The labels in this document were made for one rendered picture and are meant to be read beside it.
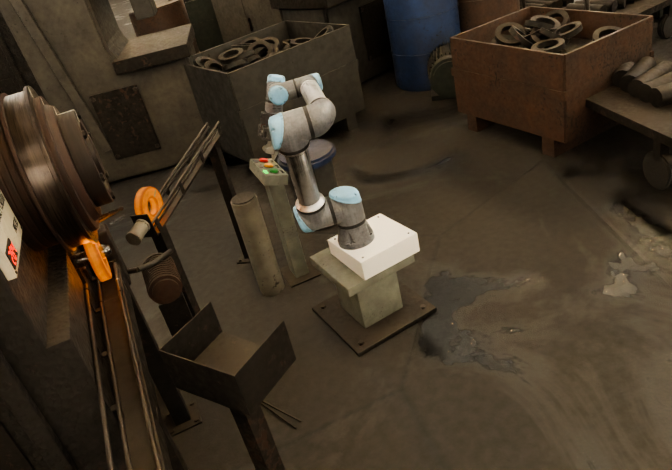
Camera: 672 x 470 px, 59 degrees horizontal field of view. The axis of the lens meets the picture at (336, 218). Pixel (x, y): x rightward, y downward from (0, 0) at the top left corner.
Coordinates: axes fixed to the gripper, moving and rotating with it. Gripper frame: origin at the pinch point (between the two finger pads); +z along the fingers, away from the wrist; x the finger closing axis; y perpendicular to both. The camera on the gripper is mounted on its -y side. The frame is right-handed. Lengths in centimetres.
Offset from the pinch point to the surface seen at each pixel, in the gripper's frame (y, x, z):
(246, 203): 12.1, 2.1, 20.4
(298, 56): -62, -146, -23
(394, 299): -40, 51, 47
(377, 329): -31, 57, 57
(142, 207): 58, 19, 13
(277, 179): -0.5, 4.5, 8.8
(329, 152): -43, -37, 10
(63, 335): 86, 106, 9
